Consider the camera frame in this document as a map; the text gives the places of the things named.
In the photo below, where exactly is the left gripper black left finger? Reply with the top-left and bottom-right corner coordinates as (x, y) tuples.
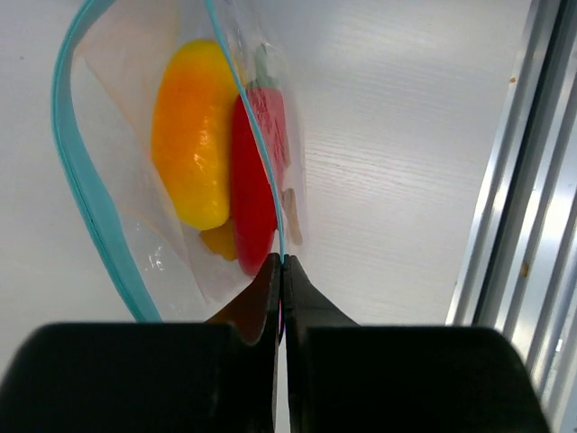
(1, 253), (282, 432)

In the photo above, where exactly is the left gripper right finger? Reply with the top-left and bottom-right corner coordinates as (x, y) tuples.
(282, 256), (549, 432)

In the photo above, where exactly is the red chili pepper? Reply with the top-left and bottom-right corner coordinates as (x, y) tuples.
(230, 44), (289, 277)

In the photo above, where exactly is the clear zip top bag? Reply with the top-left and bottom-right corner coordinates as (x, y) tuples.
(51, 1), (307, 322)

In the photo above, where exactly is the yellow mango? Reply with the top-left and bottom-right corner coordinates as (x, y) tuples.
(151, 40), (238, 230)

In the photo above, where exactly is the aluminium mounting rail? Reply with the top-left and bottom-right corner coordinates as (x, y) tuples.
(446, 1), (576, 432)

